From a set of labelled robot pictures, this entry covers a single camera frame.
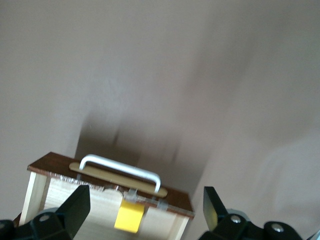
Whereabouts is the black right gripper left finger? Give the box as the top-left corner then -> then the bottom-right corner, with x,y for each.
0,184 -> 91,240

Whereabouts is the yellow block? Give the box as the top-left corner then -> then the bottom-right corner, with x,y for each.
114,199 -> 146,234

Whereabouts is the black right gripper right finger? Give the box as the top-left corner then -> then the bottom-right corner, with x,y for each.
198,186 -> 303,240

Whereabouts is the wooden drawer with white handle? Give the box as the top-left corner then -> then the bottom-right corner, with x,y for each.
18,151 -> 196,240

